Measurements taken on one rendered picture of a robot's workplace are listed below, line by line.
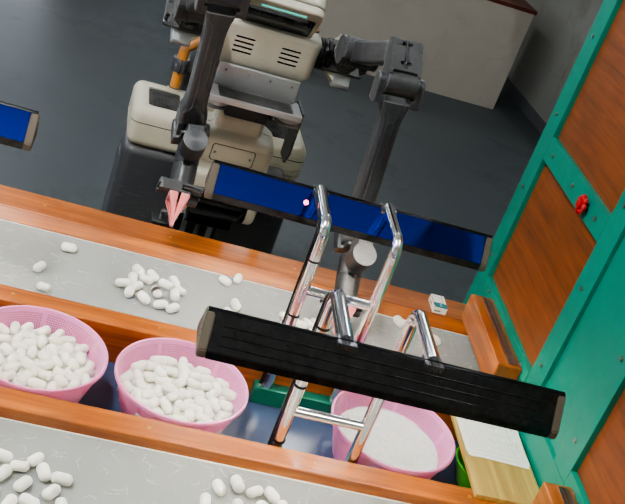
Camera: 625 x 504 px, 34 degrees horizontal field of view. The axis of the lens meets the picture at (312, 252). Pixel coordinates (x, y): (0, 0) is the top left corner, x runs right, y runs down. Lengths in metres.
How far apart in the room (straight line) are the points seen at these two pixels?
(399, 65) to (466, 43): 4.80
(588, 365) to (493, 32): 5.17
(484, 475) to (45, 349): 0.89
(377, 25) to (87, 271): 4.81
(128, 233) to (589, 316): 1.07
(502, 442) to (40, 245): 1.10
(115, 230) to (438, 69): 4.86
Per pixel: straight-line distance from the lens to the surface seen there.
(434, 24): 7.02
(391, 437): 2.18
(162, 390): 2.05
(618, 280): 2.09
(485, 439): 2.22
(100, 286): 2.30
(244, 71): 2.74
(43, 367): 2.03
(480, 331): 2.46
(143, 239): 2.48
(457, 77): 7.18
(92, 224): 2.48
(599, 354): 2.09
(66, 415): 1.89
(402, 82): 2.32
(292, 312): 2.09
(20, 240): 2.40
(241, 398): 2.07
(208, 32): 2.28
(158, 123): 3.09
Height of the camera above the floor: 1.94
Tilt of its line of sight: 26 degrees down
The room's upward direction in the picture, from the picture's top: 21 degrees clockwise
